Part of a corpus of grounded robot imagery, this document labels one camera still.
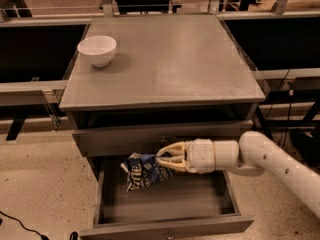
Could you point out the black table leg left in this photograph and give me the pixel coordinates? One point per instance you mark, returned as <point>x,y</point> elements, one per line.
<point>15,128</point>

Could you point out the black table leg right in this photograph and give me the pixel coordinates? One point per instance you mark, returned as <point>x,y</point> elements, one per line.
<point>263,123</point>

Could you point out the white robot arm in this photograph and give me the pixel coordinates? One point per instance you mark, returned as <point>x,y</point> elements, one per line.
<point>251,155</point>

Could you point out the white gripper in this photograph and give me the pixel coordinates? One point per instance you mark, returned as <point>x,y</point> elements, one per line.
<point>201,155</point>

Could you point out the brass middle drawer knob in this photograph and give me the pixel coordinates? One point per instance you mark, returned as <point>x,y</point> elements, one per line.
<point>170,235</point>

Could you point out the grey wooden drawer cabinet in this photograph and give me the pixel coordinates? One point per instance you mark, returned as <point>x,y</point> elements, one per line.
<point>168,69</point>

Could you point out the white ceramic bowl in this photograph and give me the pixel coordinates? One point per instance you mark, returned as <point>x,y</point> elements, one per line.
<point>98,50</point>

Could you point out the blue chip bag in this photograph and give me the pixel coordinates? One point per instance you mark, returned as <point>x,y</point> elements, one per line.
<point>143,170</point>

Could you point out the black table leg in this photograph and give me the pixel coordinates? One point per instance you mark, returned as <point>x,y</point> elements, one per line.
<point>15,128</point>
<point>263,123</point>

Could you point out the grey open middle drawer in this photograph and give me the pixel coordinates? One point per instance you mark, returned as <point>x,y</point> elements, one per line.
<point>189,205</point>

